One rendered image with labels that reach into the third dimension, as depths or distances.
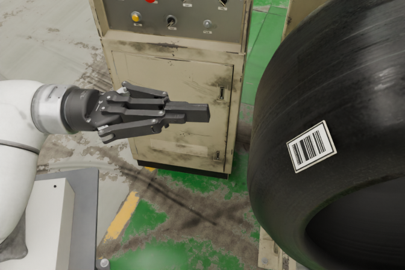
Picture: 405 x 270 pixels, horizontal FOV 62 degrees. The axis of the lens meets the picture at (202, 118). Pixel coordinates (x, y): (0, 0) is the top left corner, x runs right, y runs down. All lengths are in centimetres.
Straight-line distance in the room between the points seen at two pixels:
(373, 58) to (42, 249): 91
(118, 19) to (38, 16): 211
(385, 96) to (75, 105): 45
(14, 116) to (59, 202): 50
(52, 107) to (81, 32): 245
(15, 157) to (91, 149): 151
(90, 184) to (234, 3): 77
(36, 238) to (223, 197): 107
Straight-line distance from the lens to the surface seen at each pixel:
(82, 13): 329
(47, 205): 110
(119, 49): 135
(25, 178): 65
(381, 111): 39
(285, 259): 86
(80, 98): 59
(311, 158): 41
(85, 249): 112
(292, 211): 51
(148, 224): 182
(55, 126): 62
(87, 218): 116
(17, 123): 64
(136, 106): 58
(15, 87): 67
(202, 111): 53
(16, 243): 106
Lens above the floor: 166
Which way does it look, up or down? 49 degrees down
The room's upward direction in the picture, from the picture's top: straight up
